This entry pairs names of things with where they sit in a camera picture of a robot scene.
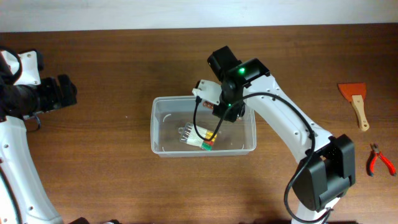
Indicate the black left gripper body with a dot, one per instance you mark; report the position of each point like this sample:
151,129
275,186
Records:
50,97

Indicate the copper socket bit rail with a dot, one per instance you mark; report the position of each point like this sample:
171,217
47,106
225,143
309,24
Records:
208,105

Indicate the clear plastic container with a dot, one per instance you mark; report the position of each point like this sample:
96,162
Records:
171,124

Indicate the orange scraper with wooden handle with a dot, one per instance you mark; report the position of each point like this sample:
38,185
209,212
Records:
355,93

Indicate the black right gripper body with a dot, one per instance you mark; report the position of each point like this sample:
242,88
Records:
227,103

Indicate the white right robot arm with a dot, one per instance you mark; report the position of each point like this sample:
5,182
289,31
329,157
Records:
326,164

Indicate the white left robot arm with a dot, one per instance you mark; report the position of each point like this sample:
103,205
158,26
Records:
23,198

